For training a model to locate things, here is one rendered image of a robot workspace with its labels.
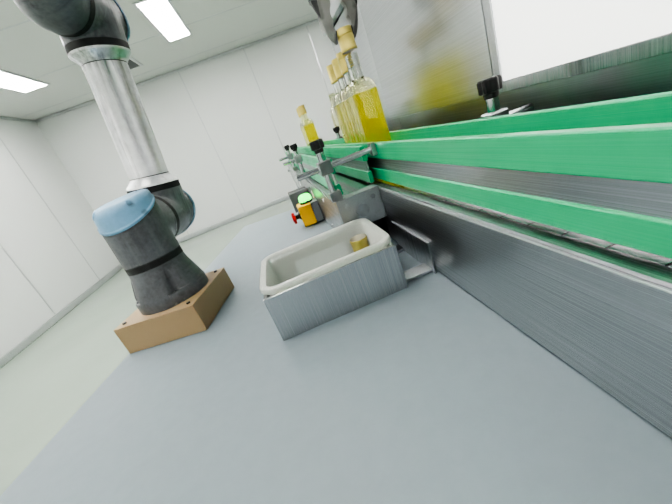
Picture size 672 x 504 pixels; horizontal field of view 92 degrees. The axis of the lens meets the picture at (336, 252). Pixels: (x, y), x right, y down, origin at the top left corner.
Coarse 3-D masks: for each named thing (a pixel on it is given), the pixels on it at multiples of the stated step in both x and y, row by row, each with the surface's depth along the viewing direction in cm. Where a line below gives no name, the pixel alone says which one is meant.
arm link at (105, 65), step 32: (96, 0) 60; (96, 32) 63; (128, 32) 71; (96, 64) 65; (96, 96) 67; (128, 96) 69; (128, 128) 69; (128, 160) 71; (160, 160) 75; (128, 192) 73; (160, 192) 74
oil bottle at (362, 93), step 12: (360, 84) 69; (372, 84) 69; (348, 96) 73; (360, 96) 70; (372, 96) 70; (360, 108) 70; (372, 108) 71; (360, 120) 72; (372, 120) 72; (384, 120) 72; (360, 132) 75; (372, 132) 72; (384, 132) 73
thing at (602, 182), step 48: (336, 144) 102; (384, 144) 59; (432, 144) 42; (480, 144) 32; (528, 144) 27; (576, 144) 22; (624, 144) 19; (432, 192) 48; (480, 192) 36; (528, 192) 29; (576, 192) 24; (624, 192) 21; (624, 240) 22
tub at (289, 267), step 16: (352, 224) 65; (368, 224) 60; (304, 240) 65; (320, 240) 64; (336, 240) 65; (368, 240) 63; (384, 240) 50; (272, 256) 63; (288, 256) 64; (304, 256) 65; (320, 256) 65; (336, 256) 66; (352, 256) 49; (272, 272) 62; (288, 272) 65; (304, 272) 65; (320, 272) 49; (272, 288) 49; (288, 288) 50
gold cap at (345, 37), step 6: (336, 30) 67; (342, 30) 66; (348, 30) 66; (342, 36) 67; (348, 36) 67; (342, 42) 67; (348, 42) 67; (354, 42) 68; (342, 48) 68; (348, 48) 67; (354, 48) 70; (342, 54) 70
